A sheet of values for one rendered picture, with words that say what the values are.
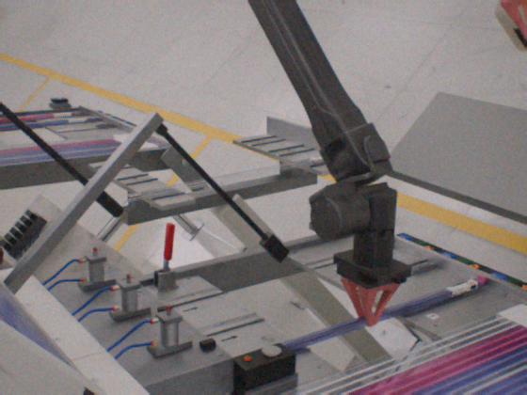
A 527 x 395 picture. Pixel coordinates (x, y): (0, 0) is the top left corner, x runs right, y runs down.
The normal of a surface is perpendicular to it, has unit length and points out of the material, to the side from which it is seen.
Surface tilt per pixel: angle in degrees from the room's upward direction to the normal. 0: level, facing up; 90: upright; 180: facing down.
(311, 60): 65
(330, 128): 55
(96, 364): 43
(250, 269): 90
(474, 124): 0
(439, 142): 0
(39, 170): 90
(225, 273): 90
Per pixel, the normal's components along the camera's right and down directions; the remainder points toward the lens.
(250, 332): 0.02, -0.96
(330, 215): -0.79, 0.16
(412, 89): -0.55, -0.59
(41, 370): 0.57, 0.26
